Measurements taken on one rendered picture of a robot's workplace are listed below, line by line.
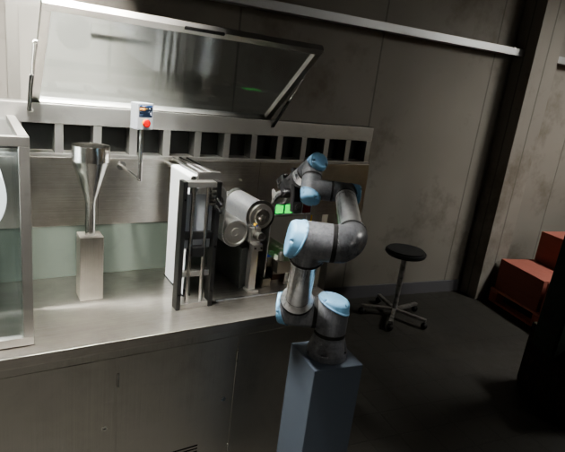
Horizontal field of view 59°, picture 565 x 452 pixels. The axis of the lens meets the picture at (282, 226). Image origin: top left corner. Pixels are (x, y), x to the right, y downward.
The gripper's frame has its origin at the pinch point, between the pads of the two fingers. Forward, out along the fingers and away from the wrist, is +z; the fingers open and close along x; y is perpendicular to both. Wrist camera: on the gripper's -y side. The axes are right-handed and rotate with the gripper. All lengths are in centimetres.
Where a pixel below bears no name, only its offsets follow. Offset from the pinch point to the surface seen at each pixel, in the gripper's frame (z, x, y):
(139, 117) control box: -7, 55, 34
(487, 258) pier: 140, -316, -2
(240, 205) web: 24.7, 3.7, 11.0
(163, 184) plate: 39, 33, 30
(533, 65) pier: 24, -313, 138
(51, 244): 57, 81, 9
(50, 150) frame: 36, 81, 44
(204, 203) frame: 5.2, 30.7, 3.9
